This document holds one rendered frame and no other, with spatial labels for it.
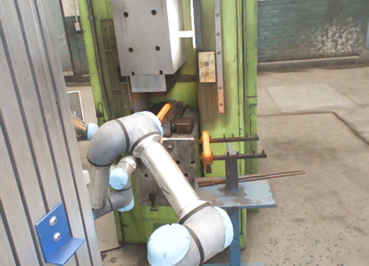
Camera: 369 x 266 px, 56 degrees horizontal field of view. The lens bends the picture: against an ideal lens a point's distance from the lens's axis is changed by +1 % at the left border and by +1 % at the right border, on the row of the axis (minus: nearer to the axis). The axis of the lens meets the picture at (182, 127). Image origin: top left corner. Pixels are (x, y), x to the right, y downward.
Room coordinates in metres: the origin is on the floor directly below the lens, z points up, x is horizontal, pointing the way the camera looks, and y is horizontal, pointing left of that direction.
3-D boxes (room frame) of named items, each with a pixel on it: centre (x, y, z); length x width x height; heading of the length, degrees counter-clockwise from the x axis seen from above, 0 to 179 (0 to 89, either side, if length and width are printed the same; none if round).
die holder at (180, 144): (2.07, 0.07, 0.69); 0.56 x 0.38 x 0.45; 168
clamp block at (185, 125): (1.89, -0.02, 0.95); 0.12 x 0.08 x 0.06; 168
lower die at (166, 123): (2.08, 0.12, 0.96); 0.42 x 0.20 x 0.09; 168
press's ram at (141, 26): (2.07, 0.08, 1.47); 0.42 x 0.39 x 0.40; 168
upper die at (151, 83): (2.08, 0.12, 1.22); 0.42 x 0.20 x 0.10; 168
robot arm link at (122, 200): (1.26, 0.28, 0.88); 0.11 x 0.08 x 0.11; 126
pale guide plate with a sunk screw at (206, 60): (1.93, -0.17, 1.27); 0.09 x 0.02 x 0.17; 78
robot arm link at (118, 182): (1.27, 0.27, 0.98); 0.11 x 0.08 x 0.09; 168
